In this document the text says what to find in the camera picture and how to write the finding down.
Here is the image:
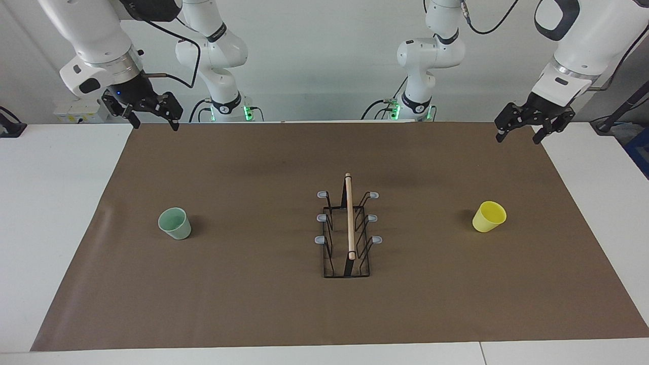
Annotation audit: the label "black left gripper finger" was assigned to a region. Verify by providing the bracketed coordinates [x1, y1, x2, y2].
[494, 103, 530, 143]
[532, 109, 576, 145]

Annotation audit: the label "black right base cables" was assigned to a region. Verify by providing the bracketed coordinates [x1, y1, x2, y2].
[189, 98, 264, 123]

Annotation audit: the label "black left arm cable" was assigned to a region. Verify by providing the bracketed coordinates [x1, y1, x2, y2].
[459, 0, 649, 92]

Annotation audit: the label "blue crate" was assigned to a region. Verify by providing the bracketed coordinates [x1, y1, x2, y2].
[624, 127, 649, 179]

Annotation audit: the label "black tripod stand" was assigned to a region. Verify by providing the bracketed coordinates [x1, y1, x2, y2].
[591, 81, 649, 135]

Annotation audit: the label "yellow plastic cup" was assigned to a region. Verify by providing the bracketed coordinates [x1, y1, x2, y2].
[472, 201, 507, 233]

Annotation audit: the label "black base cables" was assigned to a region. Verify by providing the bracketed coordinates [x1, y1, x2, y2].
[361, 98, 438, 122]
[189, 98, 264, 123]

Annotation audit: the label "pale green plastic cup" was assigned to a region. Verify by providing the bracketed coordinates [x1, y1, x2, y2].
[158, 207, 192, 240]

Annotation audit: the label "white power strip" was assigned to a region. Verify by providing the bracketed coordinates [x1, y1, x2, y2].
[53, 99, 110, 124]

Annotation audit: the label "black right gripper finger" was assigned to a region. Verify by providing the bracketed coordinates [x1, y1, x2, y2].
[101, 96, 141, 129]
[152, 93, 184, 131]

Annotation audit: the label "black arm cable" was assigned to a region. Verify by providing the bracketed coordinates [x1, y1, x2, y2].
[119, 0, 202, 89]
[459, 0, 649, 92]

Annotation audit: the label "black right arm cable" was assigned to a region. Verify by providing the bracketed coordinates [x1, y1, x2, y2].
[119, 0, 202, 89]

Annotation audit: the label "black clamp mount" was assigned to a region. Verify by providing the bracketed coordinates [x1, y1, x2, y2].
[0, 106, 27, 138]

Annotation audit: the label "black left base cables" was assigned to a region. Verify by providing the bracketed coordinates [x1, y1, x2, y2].
[361, 98, 438, 122]

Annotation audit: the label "black wire cup rack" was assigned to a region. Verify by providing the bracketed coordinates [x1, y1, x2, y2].
[315, 172, 383, 279]

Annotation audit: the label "brown table mat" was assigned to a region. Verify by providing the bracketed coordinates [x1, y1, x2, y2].
[30, 122, 649, 352]

